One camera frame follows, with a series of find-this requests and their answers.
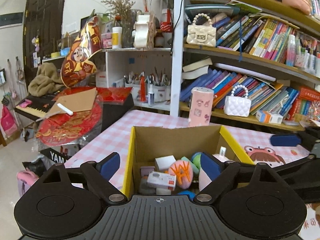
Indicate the small white box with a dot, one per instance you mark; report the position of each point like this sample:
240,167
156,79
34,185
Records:
160,178

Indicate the blue plastic toy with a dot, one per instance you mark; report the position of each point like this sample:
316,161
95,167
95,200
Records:
187,195

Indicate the small pale pink toy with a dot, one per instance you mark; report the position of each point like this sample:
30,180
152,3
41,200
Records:
147,171

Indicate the white quilted handbag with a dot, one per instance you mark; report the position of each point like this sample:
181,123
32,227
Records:
236,107

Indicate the small pink backpack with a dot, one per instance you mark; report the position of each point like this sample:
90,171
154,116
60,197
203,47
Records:
26,185

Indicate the green plastic toy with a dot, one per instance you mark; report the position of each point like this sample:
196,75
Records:
197,158

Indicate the pink bag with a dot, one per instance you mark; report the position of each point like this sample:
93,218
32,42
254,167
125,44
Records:
7,122

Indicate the red paper decorations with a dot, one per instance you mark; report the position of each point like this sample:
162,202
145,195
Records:
67,130

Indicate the mint green handheld device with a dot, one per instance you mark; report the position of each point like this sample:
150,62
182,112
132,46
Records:
186,159

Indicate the dark door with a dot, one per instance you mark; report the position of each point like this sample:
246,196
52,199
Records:
45,17

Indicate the white rolled paper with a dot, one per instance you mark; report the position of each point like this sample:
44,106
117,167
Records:
242,71

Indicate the pen cups with pens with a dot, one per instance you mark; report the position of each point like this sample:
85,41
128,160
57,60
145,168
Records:
160,90

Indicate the brown cardboard sheet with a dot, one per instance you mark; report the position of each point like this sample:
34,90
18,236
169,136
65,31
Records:
77,100

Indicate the row of colourful books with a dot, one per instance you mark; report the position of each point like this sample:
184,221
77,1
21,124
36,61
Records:
265,37

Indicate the white side shelf unit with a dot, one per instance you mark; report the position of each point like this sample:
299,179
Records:
120,60

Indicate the black electronic keyboard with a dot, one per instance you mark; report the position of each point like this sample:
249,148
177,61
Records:
27,108

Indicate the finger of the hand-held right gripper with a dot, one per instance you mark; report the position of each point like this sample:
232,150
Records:
305,166
286,140

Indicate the yellow cardboard box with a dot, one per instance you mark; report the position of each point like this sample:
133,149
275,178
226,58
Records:
175,140

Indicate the dried flower bunch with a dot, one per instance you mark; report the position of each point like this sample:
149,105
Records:
122,7

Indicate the pink plush with orange claws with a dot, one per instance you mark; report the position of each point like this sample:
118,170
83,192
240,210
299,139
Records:
180,172

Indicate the white yellow jar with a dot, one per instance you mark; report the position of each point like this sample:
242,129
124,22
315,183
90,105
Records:
117,38

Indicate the red boxed dictionaries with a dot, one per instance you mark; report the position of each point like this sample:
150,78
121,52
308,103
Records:
307,102

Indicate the colourful hair accessories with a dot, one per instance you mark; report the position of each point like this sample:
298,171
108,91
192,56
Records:
315,111

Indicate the wooden bookshelf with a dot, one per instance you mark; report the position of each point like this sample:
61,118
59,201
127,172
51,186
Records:
178,55

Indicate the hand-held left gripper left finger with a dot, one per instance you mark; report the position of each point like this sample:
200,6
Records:
110,166

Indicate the white cube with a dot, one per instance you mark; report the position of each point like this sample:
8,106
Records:
165,163

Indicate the pink cylinder holder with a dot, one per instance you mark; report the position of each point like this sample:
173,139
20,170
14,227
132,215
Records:
200,105

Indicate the row of blue books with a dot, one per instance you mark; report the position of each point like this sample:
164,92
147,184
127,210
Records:
250,92

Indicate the cream ribbon ornament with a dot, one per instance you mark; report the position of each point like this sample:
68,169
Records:
143,32

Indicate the white marker pen organizer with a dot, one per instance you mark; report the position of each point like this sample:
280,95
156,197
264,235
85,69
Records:
306,60

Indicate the white marker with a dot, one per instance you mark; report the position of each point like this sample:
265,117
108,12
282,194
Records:
65,109

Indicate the cream quilted handbag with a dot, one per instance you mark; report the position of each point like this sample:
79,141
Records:
200,36

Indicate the red gold foil figure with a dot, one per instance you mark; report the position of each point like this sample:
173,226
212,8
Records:
80,57

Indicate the green wall sign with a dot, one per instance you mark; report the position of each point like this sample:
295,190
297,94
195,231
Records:
10,19

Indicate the orange white medicine box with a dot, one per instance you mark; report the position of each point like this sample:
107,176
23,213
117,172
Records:
270,117

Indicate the red tassel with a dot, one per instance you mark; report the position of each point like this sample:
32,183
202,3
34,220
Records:
142,90

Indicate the olive brown blanket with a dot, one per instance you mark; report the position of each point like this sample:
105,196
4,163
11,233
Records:
45,80

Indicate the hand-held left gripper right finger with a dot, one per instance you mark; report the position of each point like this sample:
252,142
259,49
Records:
210,166

